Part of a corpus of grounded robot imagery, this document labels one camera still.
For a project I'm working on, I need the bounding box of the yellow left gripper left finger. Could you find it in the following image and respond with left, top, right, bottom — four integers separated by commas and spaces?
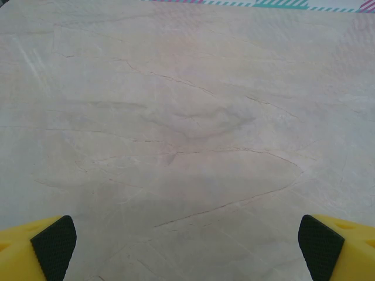
0, 215, 77, 281

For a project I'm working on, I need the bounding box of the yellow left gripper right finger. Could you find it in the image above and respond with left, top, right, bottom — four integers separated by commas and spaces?
298, 214, 375, 281

